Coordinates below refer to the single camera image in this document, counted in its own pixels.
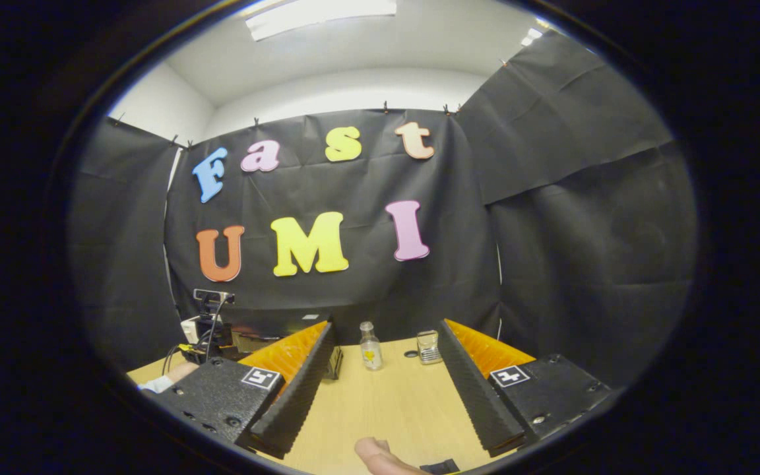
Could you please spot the white toaster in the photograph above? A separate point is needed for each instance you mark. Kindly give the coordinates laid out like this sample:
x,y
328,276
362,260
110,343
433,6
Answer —
x,y
189,328

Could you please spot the clear glass jar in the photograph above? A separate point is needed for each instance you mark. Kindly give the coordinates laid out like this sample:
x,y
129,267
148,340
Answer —
x,y
429,348

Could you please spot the black electric oven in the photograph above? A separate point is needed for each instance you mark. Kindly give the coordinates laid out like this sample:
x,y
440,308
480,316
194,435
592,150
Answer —
x,y
274,326

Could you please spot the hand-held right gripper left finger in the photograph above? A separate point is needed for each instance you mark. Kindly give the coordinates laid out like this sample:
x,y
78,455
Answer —
x,y
301,389

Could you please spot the small ceiling light panel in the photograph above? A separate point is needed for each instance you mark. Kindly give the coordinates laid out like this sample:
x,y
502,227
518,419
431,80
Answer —
x,y
533,36

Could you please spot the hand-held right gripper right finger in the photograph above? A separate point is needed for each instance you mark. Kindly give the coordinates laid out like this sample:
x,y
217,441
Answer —
x,y
475,389

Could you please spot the long ceiling light panel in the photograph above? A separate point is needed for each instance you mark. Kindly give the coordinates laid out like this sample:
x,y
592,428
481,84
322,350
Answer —
x,y
320,16

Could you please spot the small glass bottle yellow label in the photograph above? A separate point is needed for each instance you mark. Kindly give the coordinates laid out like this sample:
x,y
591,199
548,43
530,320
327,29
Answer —
x,y
371,353

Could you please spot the black backdrop cloth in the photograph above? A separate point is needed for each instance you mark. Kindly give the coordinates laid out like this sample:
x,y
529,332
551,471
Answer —
x,y
551,264

